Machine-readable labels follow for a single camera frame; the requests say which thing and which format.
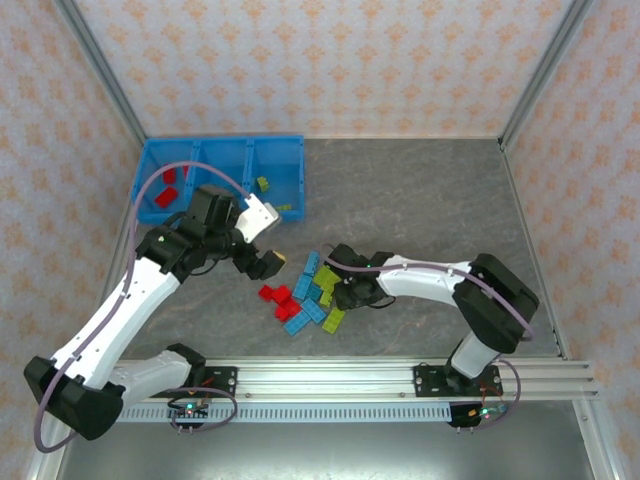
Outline blue three-compartment bin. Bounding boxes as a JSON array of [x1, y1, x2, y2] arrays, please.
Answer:
[[130, 133, 306, 226]]

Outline grey metal sheet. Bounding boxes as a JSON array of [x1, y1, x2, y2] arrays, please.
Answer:
[[49, 419, 609, 480]]

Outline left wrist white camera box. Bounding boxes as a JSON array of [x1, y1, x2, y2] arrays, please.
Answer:
[[234, 193, 283, 245]]

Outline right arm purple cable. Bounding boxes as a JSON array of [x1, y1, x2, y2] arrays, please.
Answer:
[[319, 243, 535, 432]]

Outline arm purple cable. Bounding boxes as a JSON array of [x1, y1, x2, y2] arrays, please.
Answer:
[[319, 243, 535, 432], [34, 160, 251, 454]]

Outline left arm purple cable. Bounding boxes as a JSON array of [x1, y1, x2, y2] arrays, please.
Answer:
[[34, 160, 251, 454]]

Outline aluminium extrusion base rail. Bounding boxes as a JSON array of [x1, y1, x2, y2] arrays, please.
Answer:
[[112, 355, 601, 401]]

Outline aluminium table edge rail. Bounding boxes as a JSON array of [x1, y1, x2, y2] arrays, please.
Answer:
[[498, 141, 571, 361], [302, 133, 504, 143], [77, 139, 151, 361]]

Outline grey slotted cable duct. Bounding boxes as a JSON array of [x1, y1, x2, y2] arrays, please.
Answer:
[[117, 403, 455, 424]]

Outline aluminium frame post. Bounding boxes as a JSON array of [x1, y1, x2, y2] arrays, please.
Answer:
[[52, 0, 151, 146], [498, 0, 600, 151]]

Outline aluminium lower frame rail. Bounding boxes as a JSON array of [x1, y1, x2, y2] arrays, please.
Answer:
[[572, 399, 621, 480], [24, 437, 66, 480]]

